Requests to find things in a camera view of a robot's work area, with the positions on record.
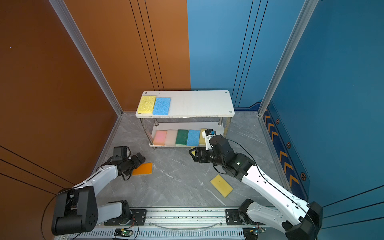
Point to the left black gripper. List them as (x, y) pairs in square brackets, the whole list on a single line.
[(138, 162)]

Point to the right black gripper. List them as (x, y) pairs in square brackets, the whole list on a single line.
[(196, 157)]

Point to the orange sponge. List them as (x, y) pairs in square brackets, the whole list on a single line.
[(144, 169)]

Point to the light blue sponge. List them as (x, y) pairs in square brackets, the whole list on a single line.
[(161, 107), (193, 138)]

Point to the pink sponge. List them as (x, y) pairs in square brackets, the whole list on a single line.
[(160, 138)]

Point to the white beige sponge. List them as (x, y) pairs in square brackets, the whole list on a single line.
[(171, 137)]

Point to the white two-tier shelf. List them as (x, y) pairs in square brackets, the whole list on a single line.
[(191, 110)]

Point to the yellow green sponge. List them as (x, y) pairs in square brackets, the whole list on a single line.
[(146, 105)]

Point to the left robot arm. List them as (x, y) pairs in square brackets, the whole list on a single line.
[(76, 209)]

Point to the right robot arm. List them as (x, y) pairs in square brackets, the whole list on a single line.
[(291, 215)]

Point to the left green circuit board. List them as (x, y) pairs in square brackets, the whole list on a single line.
[(123, 233)]

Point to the right circuit board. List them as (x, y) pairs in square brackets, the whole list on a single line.
[(252, 233)]

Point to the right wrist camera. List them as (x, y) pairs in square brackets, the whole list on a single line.
[(209, 133)]

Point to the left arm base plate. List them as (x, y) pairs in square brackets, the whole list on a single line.
[(137, 217)]

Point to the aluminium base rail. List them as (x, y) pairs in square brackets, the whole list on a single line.
[(179, 224)]

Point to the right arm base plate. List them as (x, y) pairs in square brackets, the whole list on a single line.
[(236, 217)]

